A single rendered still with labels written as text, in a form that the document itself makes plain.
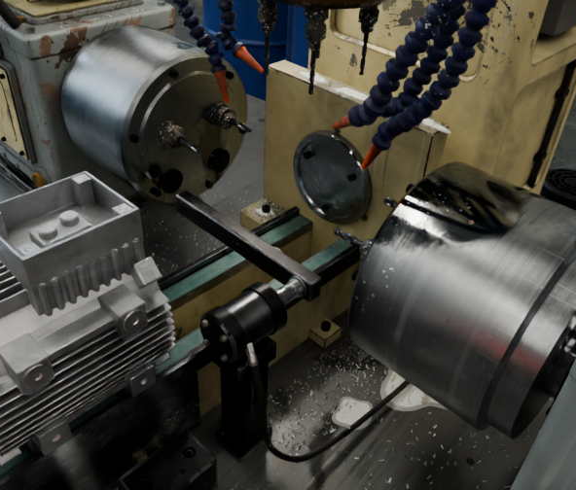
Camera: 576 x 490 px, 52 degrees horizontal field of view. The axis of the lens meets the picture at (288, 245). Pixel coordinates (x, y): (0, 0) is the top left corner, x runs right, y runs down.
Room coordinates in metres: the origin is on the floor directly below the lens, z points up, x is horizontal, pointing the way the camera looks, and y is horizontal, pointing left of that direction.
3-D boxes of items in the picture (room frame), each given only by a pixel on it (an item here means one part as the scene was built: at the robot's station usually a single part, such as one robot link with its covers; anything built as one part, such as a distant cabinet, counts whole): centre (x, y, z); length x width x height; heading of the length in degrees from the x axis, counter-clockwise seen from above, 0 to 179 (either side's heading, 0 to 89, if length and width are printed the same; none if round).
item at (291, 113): (0.82, -0.10, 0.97); 0.30 x 0.11 x 0.34; 48
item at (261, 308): (0.57, -0.11, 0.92); 0.45 x 0.13 x 0.24; 138
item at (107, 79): (0.94, 0.27, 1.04); 0.37 x 0.25 x 0.25; 48
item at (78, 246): (0.46, 0.22, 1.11); 0.12 x 0.11 x 0.07; 138
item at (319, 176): (0.77, -0.06, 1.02); 0.15 x 0.02 x 0.15; 48
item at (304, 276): (0.60, 0.06, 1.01); 0.26 x 0.04 x 0.03; 48
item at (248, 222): (0.83, 0.04, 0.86); 0.07 x 0.06 x 0.12; 48
